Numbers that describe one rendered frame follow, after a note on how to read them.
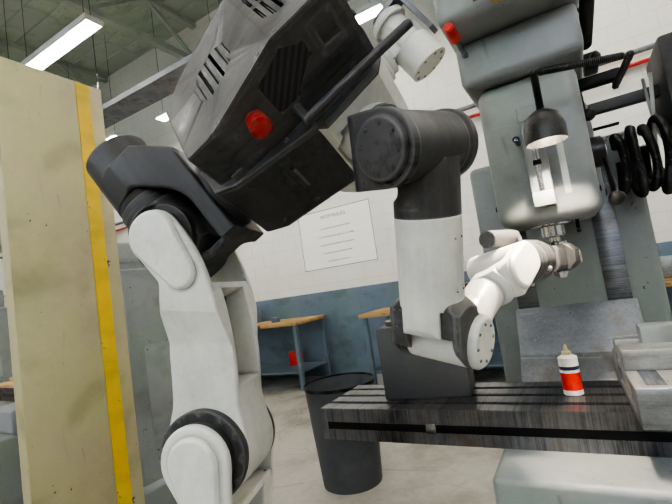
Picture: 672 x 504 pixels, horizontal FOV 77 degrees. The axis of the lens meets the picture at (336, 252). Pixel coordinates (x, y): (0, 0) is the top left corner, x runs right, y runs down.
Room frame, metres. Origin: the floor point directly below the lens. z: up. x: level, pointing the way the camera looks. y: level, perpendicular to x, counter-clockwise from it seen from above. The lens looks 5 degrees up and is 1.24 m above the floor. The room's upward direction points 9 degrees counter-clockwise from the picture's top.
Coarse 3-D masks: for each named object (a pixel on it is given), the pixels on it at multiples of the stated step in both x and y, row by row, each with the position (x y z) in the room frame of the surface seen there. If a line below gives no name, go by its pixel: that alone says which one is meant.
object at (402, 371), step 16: (384, 336) 1.14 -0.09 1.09; (384, 352) 1.14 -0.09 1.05; (400, 352) 1.13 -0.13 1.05; (384, 368) 1.15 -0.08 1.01; (400, 368) 1.13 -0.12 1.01; (416, 368) 1.11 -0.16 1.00; (432, 368) 1.10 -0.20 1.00; (448, 368) 1.08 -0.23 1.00; (464, 368) 1.07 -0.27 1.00; (384, 384) 1.15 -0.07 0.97; (400, 384) 1.13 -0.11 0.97; (416, 384) 1.12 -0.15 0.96; (432, 384) 1.10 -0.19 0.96; (448, 384) 1.09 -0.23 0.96; (464, 384) 1.07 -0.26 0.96
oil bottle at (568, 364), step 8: (568, 352) 0.97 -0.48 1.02; (560, 360) 0.97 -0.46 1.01; (568, 360) 0.96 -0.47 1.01; (576, 360) 0.96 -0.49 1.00; (560, 368) 0.97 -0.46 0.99; (568, 368) 0.96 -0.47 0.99; (576, 368) 0.96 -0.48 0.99; (568, 376) 0.96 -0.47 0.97; (576, 376) 0.96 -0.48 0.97; (568, 384) 0.96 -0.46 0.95; (576, 384) 0.96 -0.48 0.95; (568, 392) 0.97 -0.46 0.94; (576, 392) 0.96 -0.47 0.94
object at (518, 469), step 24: (504, 456) 0.91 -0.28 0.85; (528, 456) 0.89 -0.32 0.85; (552, 456) 0.88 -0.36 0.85; (576, 456) 0.86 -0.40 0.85; (600, 456) 0.85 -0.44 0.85; (624, 456) 0.83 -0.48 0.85; (504, 480) 0.82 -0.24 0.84; (528, 480) 0.80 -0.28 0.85; (552, 480) 0.79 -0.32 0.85; (576, 480) 0.77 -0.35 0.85; (600, 480) 0.76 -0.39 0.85; (624, 480) 0.75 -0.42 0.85; (648, 480) 0.74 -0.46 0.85
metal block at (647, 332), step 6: (636, 324) 0.91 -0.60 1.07; (642, 324) 0.90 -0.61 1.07; (648, 324) 0.89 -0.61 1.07; (654, 324) 0.88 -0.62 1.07; (660, 324) 0.87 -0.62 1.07; (666, 324) 0.86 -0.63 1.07; (642, 330) 0.88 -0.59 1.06; (648, 330) 0.87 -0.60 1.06; (654, 330) 0.87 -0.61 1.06; (660, 330) 0.86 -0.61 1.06; (666, 330) 0.86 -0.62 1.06; (642, 336) 0.88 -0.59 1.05; (648, 336) 0.87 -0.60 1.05; (654, 336) 0.87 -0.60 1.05; (660, 336) 0.86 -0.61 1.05; (666, 336) 0.86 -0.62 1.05; (642, 342) 0.88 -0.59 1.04; (648, 342) 0.87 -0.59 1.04; (654, 342) 0.87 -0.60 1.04
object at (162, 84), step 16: (640, 48) 4.08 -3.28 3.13; (176, 64) 3.96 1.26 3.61; (144, 80) 4.20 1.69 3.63; (160, 80) 4.14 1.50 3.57; (176, 80) 4.18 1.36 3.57; (128, 96) 4.36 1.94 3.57; (144, 96) 4.41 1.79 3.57; (160, 96) 4.46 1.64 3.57; (112, 112) 4.66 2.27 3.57; (128, 112) 4.71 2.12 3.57
